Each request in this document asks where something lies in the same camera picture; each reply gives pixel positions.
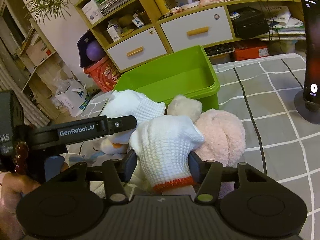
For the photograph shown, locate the pink fluffy plush toy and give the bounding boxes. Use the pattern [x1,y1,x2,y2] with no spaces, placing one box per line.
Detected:
[195,109,246,166]

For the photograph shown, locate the white knit glove red cuff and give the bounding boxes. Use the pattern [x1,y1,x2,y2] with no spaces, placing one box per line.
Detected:
[129,115,204,193]

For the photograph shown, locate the beige plush toy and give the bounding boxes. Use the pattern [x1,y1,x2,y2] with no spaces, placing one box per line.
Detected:
[167,95,202,123]

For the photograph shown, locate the person's left hand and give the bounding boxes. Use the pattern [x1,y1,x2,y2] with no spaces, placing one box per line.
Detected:
[1,172,41,239]

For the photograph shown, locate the white plastic bag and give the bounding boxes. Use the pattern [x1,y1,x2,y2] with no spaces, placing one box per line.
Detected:
[55,79,91,118]

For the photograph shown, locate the green plastic bin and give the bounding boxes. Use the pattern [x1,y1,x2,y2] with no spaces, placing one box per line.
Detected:
[114,46,220,112]

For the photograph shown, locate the grey checked bedsheet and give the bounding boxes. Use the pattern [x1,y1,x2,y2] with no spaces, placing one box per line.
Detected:
[60,52,320,240]

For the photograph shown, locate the purple ball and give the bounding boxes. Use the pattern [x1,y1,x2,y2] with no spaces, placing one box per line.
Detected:
[86,41,106,62]

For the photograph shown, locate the left white drawer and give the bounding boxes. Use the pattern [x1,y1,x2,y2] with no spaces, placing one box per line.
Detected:
[107,28,167,72]

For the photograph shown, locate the white drawer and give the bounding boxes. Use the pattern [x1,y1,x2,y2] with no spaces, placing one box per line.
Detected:
[107,28,167,72]
[161,7,233,52]

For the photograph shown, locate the round black phone stand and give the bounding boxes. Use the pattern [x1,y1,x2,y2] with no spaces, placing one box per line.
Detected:
[294,90,320,125]

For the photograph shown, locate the orange red shoebox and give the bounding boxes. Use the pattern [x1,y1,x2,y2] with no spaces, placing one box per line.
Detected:
[233,40,269,61]

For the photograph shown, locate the middle white drawer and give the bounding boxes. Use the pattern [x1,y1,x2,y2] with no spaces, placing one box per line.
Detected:
[161,7,233,52]

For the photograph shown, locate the wooden shelf cabinet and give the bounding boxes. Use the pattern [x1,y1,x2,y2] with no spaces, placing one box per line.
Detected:
[75,0,300,73]

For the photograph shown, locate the white product box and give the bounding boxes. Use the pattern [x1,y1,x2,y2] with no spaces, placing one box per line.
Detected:
[81,0,104,24]

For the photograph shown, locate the black box printer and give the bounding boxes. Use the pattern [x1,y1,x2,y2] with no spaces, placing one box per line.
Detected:
[229,7,269,40]

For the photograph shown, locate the yellow cylinder container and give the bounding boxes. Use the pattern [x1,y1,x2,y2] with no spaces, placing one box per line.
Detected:
[154,0,171,15]

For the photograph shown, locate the black smartphone on stand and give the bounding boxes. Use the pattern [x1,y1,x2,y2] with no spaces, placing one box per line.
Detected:
[301,0,320,104]

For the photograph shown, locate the black cable on bed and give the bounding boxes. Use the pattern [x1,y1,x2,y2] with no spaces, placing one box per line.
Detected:
[232,67,268,176]

